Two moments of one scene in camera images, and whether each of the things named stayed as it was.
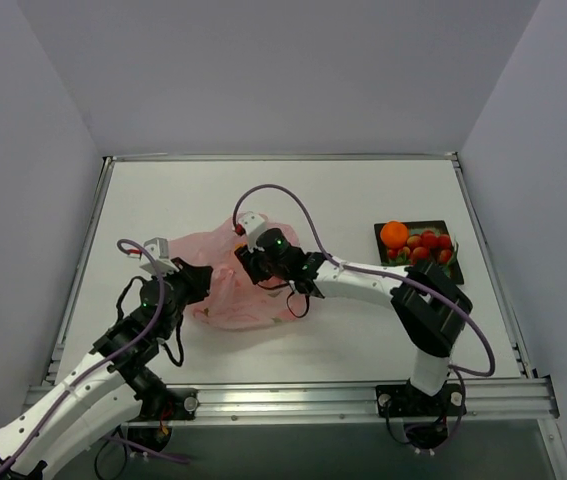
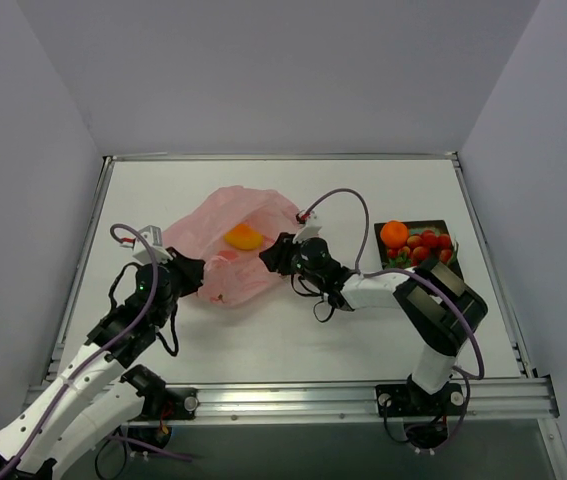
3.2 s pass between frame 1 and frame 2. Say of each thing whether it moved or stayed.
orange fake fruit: stayed
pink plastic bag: moved
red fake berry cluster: stayed
